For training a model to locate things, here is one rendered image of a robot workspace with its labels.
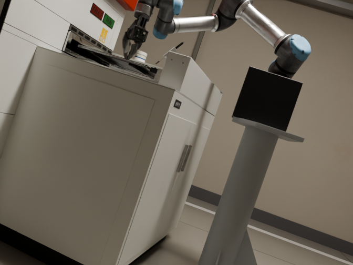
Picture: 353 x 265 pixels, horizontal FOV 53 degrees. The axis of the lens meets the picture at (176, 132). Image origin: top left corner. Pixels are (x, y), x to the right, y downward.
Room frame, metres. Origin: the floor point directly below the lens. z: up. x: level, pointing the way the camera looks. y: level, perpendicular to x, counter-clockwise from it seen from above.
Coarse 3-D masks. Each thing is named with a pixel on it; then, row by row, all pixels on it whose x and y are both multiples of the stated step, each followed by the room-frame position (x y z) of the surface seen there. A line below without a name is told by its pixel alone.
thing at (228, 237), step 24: (240, 120) 1.61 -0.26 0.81; (240, 144) 1.68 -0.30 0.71; (264, 144) 1.61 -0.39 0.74; (240, 168) 1.63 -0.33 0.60; (264, 168) 1.63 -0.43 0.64; (240, 192) 1.61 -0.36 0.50; (216, 216) 1.66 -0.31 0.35; (240, 216) 1.61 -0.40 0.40; (216, 240) 1.62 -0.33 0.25; (240, 240) 1.63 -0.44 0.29; (216, 264) 1.58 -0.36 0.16; (240, 264) 1.66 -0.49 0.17
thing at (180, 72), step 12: (168, 60) 1.39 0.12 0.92; (180, 60) 1.38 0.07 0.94; (192, 60) 1.39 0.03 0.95; (168, 72) 1.38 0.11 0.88; (180, 72) 1.37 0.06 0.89; (192, 72) 1.45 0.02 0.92; (168, 84) 1.38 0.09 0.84; (180, 84) 1.37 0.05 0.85; (192, 84) 1.50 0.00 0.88; (204, 84) 1.70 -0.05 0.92; (192, 96) 1.57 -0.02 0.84; (204, 96) 1.79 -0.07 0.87; (204, 108) 1.88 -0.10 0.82
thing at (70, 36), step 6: (66, 36) 1.63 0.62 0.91; (72, 36) 1.65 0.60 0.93; (78, 36) 1.69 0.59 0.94; (66, 42) 1.63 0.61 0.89; (78, 42) 1.72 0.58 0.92; (84, 42) 1.75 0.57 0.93; (66, 48) 1.64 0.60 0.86; (96, 48) 1.87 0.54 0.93; (72, 54) 1.69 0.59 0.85; (78, 54) 1.74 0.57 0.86; (90, 60) 1.85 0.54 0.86; (108, 66) 2.05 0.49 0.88
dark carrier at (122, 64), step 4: (104, 56) 1.73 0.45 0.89; (112, 60) 1.79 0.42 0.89; (116, 60) 1.73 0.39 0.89; (120, 60) 1.67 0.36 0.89; (120, 64) 1.83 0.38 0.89; (124, 64) 1.77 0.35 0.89; (124, 68) 1.97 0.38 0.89; (128, 68) 1.91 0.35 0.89; (132, 68) 1.83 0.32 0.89; (144, 68) 1.66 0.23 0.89; (136, 72) 1.96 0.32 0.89; (148, 72) 1.76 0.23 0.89; (152, 76) 1.89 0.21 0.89
